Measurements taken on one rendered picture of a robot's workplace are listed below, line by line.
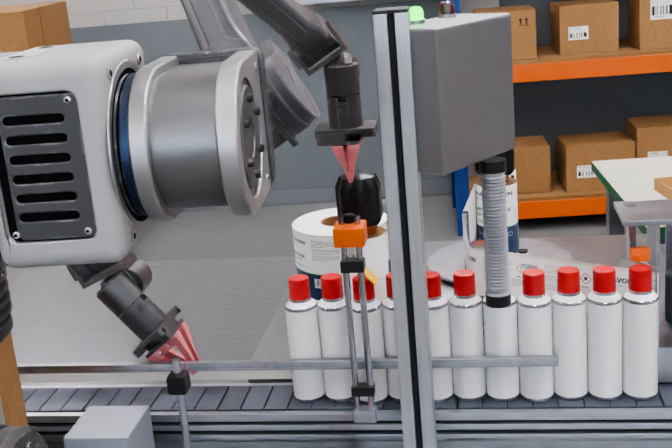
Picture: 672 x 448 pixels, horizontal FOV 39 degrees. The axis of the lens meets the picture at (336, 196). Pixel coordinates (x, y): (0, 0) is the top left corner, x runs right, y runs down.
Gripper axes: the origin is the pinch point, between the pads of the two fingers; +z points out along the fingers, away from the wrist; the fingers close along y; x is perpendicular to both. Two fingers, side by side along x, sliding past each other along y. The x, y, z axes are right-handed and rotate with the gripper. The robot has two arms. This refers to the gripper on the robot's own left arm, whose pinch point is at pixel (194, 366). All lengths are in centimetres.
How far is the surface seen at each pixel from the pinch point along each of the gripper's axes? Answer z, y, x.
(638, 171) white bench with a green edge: 74, 163, -67
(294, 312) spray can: 3.7, -2.9, -20.7
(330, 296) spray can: 5.7, -2.0, -26.5
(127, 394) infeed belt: -3.9, 0.9, 13.1
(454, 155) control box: -1, -17, -58
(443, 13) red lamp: -14, -6, -69
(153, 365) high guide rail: -5.3, -4.8, 2.2
